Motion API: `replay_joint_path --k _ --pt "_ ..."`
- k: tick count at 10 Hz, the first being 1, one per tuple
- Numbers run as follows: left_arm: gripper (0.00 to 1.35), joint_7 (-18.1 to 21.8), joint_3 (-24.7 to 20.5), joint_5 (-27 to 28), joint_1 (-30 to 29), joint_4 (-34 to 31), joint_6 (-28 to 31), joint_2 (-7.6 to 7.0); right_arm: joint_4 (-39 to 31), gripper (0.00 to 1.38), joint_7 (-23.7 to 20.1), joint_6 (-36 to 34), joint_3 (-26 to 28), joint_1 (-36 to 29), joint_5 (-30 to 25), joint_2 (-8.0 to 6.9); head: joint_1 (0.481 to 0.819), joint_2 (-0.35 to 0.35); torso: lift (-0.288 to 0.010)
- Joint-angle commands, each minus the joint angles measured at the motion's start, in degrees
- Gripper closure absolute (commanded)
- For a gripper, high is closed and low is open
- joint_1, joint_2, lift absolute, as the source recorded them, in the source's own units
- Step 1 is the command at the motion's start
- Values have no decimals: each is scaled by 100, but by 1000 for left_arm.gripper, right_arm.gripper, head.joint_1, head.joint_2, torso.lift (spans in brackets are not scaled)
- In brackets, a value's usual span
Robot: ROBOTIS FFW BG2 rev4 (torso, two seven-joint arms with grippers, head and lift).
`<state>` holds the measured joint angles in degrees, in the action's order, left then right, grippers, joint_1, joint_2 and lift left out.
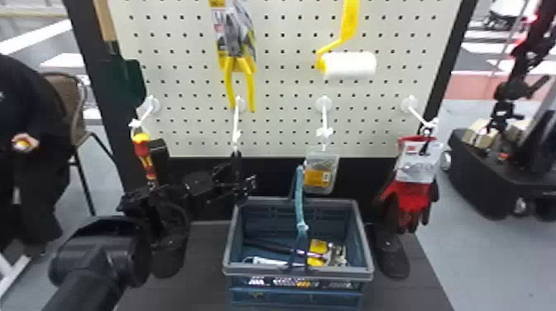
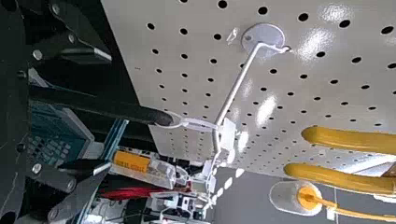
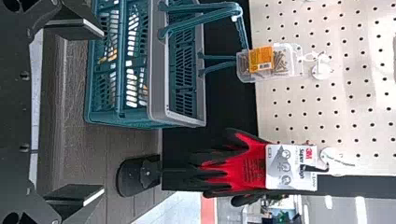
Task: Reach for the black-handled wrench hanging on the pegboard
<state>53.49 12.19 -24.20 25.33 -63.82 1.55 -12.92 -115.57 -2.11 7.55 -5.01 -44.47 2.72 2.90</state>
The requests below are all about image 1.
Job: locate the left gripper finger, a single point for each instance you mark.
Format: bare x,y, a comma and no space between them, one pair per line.
229,173
246,187

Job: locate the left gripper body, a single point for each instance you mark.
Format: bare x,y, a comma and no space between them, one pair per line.
199,184

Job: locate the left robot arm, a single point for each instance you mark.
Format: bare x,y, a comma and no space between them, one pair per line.
100,265

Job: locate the red screwdriver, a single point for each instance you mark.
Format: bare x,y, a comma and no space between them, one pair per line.
143,154

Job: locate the black tool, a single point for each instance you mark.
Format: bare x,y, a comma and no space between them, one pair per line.
269,247

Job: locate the clear screw packet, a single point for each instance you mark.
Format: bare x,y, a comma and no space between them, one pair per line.
320,173

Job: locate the white pegboard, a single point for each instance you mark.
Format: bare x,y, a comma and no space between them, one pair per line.
286,113

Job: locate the yellow tool packet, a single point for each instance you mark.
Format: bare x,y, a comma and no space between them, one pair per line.
319,248

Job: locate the blue basket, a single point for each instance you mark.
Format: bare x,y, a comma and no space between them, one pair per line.
299,272

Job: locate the yellow pliers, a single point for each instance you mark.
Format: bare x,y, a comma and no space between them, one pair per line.
236,47

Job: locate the green trowel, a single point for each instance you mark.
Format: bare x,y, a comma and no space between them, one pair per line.
126,80

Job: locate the brown chair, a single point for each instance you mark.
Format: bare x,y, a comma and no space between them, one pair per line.
71,104

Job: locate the yellow paint roller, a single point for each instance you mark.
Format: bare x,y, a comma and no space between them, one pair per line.
349,65

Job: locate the red gloves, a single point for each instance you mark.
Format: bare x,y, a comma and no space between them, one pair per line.
408,199

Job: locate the person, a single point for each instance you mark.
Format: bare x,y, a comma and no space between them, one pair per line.
30,143

